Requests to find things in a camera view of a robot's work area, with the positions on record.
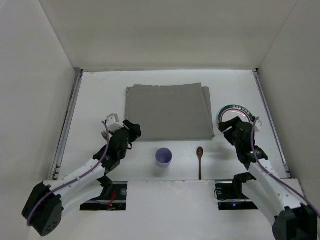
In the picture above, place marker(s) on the brown wooden fork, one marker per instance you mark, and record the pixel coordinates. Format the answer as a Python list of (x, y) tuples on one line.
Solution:
[(105, 135)]

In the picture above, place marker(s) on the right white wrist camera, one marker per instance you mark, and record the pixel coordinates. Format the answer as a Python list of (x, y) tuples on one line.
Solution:
[(257, 124)]

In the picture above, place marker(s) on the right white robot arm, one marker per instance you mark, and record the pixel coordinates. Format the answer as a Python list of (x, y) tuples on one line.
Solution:
[(290, 214)]

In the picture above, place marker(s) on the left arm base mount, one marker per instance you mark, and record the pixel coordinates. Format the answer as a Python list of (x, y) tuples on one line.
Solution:
[(112, 198)]

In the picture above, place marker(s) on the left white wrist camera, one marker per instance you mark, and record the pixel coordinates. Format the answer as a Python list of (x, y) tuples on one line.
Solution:
[(113, 123)]

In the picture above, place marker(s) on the lilac plastic cup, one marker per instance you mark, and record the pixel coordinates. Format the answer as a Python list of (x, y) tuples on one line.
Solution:
[(163, 157)]

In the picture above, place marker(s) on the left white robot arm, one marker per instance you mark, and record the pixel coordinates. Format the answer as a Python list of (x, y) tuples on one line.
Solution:
[(49, 201)]

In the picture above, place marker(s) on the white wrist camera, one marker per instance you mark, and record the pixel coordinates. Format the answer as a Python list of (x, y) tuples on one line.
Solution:
[(257, 124), (113, 123)]

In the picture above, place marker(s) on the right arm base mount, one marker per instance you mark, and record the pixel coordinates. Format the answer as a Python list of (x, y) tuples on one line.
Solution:
[(229, 195)]

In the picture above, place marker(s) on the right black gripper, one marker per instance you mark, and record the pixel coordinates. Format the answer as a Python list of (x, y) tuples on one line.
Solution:
[(233, 130)]

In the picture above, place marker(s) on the white plate green rim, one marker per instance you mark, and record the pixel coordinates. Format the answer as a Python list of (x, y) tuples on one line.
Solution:
[(232, 111)]

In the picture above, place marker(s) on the brown wooden spoon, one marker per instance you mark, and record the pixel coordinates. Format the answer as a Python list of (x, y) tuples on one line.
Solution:
[(199, 153)]

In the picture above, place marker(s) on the grey cloth placemat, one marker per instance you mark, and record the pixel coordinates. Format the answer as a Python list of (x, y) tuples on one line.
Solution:
[(171, 113)]

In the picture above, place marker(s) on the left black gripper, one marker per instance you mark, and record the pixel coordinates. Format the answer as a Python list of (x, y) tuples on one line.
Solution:
[(127, 132)]

